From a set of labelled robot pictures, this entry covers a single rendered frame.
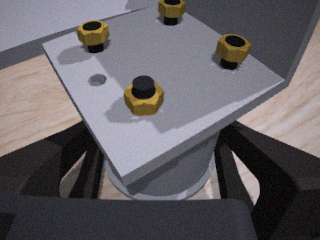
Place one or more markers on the brass hex nut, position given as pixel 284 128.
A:
pixel 171 8
pixel 233 48
pixel 93 32
pixel 144 106

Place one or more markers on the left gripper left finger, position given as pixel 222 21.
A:
pixel 38 168

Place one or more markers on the grey metal bracket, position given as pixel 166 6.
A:
pixel 200 96

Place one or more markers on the grey shallow rectangular tray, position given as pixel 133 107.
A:
pixel 21 20

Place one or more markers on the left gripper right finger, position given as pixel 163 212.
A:
pixel 288 205

